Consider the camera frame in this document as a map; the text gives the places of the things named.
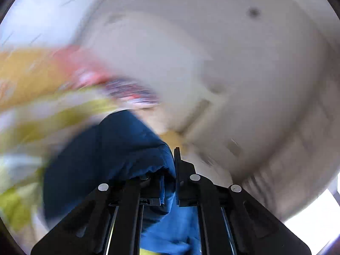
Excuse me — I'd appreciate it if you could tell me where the blue puffer jacket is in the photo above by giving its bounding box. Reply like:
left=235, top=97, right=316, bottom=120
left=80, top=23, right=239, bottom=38
left=43, top=110, right=201, bottom=254

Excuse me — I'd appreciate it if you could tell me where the beige curtain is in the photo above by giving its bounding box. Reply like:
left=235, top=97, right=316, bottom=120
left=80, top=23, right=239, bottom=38
left=242, top=78, right=339, bottom=220

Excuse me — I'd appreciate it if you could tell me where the yellow white checkered quilt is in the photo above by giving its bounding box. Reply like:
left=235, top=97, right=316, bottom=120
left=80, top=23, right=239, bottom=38
left=1, top=87, right=122, bottom=233

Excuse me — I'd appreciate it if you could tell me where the blue red patterned pillow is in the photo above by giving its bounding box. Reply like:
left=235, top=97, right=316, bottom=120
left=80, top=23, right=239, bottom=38
left=103, top=77, right=160, bottom=109

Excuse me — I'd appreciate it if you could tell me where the yellow bed sheet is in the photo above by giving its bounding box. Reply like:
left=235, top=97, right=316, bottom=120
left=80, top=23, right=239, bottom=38
left=1, top=46, right=77, bottom=111

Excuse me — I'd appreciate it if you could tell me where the white bed headboard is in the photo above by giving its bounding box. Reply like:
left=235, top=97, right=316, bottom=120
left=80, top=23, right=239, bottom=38
left=82, top=11, right=229, bottom=139

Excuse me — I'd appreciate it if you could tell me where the white wardrobe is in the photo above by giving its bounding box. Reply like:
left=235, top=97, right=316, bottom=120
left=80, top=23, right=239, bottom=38
left=1, top=0, right=99, bottom=50

